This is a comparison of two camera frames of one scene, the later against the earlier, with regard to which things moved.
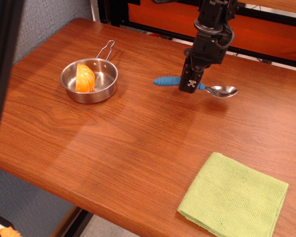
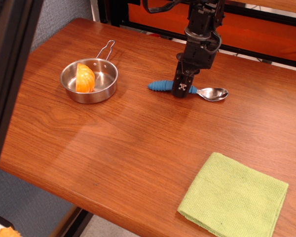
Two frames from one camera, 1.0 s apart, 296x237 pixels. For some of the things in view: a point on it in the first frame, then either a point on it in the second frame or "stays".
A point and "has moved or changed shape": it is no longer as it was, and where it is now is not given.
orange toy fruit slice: [85, 80] stays
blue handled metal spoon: [219, 91] has moved or changed shape
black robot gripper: [210, 43] → [198, 54]
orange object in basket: [9, 232] stays
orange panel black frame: [274, 29] stays
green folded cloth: [227, 198] stays
